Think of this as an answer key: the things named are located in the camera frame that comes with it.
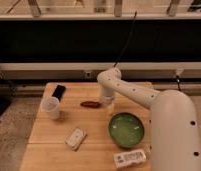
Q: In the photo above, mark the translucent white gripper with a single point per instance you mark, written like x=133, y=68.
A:
x=109, y=104

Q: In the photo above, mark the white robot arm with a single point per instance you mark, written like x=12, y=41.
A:
x=174, y=137

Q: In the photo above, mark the green bowl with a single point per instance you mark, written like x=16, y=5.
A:
x=126, y=130

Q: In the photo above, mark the black smartphone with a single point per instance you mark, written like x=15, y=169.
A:
x=58, y=92

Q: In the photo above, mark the translucent plastic cup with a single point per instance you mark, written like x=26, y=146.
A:
x=50, y=106

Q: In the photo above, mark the dark equipment at left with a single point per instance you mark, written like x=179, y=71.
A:
x=6, y=101

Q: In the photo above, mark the wall power outlet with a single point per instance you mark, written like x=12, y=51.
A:
x=88, y=74

